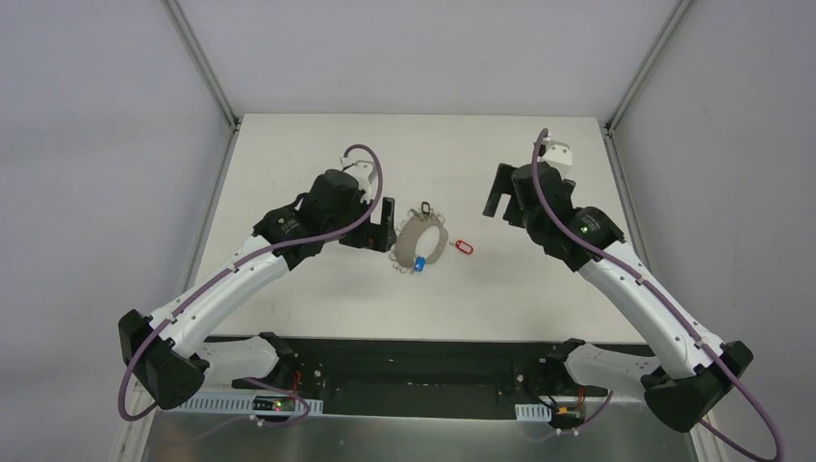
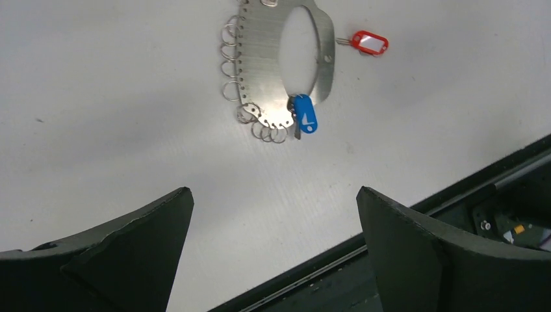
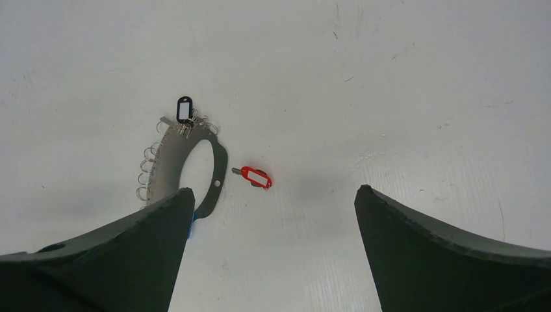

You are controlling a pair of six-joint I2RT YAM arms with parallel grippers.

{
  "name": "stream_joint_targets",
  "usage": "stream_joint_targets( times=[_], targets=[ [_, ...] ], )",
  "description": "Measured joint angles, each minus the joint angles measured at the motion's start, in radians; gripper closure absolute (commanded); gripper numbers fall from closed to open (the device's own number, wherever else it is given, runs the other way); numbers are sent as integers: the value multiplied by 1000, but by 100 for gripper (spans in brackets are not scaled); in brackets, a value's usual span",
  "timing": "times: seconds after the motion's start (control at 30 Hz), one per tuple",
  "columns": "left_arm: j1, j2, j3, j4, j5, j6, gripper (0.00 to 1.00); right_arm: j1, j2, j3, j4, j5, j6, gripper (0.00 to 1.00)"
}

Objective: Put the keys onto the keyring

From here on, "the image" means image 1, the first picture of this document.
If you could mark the left aluminium frame post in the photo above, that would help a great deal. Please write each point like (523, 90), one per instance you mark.
(201, 62)

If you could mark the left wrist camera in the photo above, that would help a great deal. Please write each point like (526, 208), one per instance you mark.
(365, 174)

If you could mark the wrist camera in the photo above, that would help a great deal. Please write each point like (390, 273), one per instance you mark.
(558, 155)
(365, 174)

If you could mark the right white cable duct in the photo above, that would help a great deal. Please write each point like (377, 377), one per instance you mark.
(537, 412)

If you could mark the right aluminium frame post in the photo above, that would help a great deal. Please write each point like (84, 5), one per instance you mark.
(647, 65)

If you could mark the white cable duct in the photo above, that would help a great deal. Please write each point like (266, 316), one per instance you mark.
(537, 412)
(260, 404)

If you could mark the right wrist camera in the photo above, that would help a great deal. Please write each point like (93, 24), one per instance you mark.
(558, 155)

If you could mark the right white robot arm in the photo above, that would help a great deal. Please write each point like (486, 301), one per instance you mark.
(688, 370)

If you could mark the aluminium frame post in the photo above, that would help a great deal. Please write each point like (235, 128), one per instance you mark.
(647, 65)
(201, 62)

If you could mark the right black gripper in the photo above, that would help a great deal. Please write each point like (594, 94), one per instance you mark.
(501, 193)

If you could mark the left white cable duct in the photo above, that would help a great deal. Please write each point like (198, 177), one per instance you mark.
(260, 404)

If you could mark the blue key tag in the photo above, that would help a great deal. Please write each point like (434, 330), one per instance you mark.
(419, 264)

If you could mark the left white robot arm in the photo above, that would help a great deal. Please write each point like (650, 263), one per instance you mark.
(167, 351)

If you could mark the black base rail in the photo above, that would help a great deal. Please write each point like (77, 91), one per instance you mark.
(421, 379)

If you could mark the red key tag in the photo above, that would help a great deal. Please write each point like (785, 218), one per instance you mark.
(463, 247)

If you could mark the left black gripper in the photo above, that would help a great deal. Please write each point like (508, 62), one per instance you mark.
(372, 231)

